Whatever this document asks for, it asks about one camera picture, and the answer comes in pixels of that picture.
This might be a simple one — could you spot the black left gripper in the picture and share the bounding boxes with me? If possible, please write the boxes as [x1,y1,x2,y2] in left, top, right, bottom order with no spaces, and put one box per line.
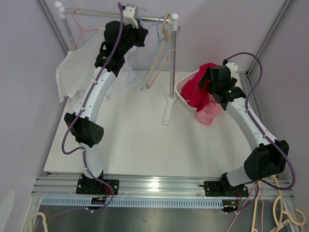
[119,20,148,55]

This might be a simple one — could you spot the magenta t shirt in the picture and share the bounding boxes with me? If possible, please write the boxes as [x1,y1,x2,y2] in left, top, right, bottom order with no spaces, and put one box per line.
[181,63,216,112]

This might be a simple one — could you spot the blue plastic hanger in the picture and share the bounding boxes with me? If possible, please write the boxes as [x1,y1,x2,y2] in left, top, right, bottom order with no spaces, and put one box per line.
[140,14,171,91]

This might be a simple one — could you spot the beige plastic hanger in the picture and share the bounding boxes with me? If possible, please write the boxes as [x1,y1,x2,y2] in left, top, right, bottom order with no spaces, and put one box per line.
[145,13,181,89]

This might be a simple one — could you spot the pink t shirt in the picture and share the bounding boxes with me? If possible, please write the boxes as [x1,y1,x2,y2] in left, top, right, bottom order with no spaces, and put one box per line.
[196,94,222,126]

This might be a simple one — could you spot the pink wire hanger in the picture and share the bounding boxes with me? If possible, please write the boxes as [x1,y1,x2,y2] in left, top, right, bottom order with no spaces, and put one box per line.
[70,8,100,51]

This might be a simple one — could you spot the pale pink tank top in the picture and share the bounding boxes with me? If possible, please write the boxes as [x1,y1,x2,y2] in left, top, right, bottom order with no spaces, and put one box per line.
[55,26,136,102]

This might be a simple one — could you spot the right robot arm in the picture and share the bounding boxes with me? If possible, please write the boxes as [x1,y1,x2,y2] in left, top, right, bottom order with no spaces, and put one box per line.
[198,65,289,196]

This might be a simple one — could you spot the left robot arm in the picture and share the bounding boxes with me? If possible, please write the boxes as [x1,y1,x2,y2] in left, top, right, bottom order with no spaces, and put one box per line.
[61,21,148,196]

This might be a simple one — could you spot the beige hanger bottom left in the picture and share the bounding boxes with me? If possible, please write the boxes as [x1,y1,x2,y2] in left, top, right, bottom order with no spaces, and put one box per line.
[28,212,49,232]

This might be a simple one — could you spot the white perforated plastic basket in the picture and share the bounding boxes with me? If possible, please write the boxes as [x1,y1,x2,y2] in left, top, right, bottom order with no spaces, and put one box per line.
[174,70,206,114]

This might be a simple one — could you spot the white rack base foot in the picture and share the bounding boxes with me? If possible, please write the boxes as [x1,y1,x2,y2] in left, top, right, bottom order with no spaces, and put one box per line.
[163,96,176,126]

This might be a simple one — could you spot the silver rack upright pole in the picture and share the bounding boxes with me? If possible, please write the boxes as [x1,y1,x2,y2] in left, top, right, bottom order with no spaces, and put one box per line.
[169,13,179,100]

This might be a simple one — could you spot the beige hangers pile right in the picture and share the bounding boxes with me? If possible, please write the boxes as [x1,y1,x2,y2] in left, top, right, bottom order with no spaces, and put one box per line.
[251,177,307,232]

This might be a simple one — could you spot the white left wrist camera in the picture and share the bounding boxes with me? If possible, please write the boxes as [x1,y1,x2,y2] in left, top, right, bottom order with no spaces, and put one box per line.
[122,3,139,29]

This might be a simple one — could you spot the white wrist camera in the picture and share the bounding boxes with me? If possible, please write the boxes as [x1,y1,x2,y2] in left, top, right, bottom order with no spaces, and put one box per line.
[222,59,239,73]
[122,3,139,29]

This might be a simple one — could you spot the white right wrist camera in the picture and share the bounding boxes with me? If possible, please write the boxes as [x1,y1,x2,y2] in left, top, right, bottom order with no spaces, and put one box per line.
[222,59,239,73]

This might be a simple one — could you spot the silver clothes rack rail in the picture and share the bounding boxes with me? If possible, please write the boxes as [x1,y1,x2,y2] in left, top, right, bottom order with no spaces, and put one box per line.
[64,7,172,24]

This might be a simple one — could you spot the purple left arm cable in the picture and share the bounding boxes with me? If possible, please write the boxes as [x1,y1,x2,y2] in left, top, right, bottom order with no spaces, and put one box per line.
[61,2,125,213]

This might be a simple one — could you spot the white slotted cable duct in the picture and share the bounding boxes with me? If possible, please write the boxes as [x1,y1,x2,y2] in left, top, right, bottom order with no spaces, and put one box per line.
[41,196,224,209]

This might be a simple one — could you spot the aluminium mounting rail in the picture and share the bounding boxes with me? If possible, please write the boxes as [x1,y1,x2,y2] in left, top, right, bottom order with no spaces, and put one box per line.
[30,172,294,199]

